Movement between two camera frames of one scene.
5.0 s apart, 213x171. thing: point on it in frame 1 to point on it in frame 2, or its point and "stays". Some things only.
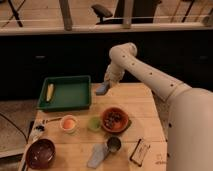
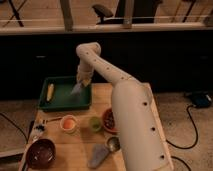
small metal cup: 114,144 stays
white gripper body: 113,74 to 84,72
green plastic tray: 65,93 stays
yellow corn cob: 49,91 stays
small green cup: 94,122 stays
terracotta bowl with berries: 114,120 stays
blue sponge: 101,88 to 76,89
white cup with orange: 69,124 stays
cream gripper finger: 109,85 to 86,82
